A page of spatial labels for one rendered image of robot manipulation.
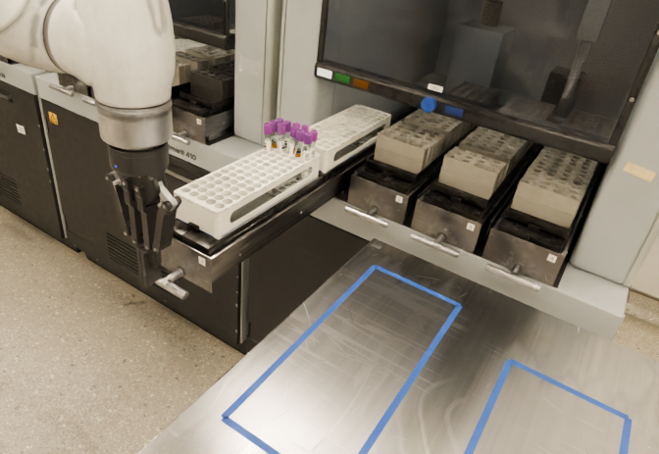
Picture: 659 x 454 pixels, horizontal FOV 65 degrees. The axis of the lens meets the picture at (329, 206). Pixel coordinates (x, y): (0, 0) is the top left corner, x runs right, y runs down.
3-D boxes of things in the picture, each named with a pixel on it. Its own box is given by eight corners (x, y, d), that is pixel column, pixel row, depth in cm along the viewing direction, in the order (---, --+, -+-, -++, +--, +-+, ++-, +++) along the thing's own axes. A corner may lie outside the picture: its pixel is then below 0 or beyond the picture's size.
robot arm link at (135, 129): (138, 80, 70) (141, 122, 73) (77, 95, 63) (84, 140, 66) (186, 98, 66) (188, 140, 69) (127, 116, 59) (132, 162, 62)
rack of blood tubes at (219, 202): (279, 166, 109) (281, 139, 106) (319, 181, 105) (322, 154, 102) (173, 223, 87) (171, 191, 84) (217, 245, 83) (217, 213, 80)
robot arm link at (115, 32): (195, 94, 67) (117, 73, 71) (191, -36, 59) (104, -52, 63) (135, 119, 58) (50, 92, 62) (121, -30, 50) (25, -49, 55)
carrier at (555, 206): (572, 225, 97) (583, 198, 94) (570, 229, 96) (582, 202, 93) (512, 203, 102) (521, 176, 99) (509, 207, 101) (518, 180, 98)
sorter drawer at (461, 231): (502, 135, 157) (510, 108, 153) (548, 149, 152) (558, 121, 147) (400, 238, 103) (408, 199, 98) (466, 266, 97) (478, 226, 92)
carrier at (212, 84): (228, 103, 133) (228, 79, 130) (223, 105, 131) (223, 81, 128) (195, 91, 138) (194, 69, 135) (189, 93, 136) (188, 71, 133)
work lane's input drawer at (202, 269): (351, 144, 140) (355, 113, 135) (396, 160, 134) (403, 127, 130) (130, 273, 85) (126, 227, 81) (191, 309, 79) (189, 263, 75)
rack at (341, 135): (354, 126, 133) (357, 103, 130) (388, 137, 129) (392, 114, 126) (285, 163, 111) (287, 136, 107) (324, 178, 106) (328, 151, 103)
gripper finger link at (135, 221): (127, 181, 69) (120, 177, 70) (133, 248, 75) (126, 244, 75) (150, 172, 72) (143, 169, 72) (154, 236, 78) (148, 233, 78)
